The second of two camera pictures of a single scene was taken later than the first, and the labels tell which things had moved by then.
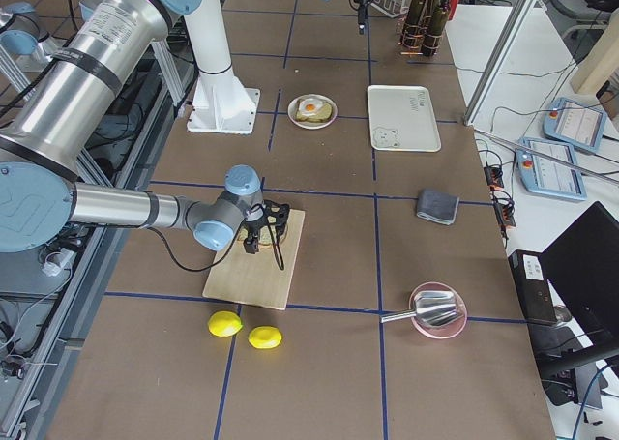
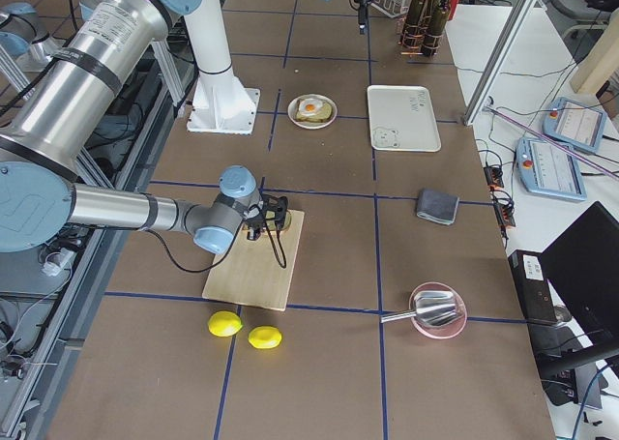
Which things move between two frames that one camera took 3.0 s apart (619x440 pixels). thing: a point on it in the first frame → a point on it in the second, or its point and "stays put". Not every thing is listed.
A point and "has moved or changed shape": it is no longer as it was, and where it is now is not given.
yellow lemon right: [264, 337] stays put
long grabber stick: [604, 176] → [552, 141]
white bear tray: [402, 118] stays put
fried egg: [309, 105] stays put
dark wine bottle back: [412, 33] stays put
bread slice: [264, 234] has moved or changed shape
